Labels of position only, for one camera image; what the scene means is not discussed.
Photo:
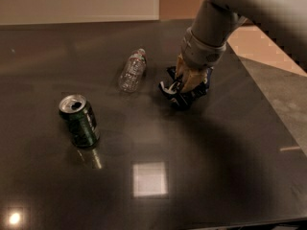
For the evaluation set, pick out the clear plastic water bottle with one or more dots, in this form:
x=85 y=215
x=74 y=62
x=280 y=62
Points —
x=133 y=71

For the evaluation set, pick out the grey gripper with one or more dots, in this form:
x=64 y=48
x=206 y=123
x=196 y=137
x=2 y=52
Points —
x=200 y=54

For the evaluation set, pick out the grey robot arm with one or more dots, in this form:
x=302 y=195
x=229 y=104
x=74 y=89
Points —
x=283 y=21

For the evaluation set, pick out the green soda can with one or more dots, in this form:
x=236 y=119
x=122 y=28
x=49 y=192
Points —
x=77 y=113

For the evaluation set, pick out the blue chip bag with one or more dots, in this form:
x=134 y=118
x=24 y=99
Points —
x=179 y=100

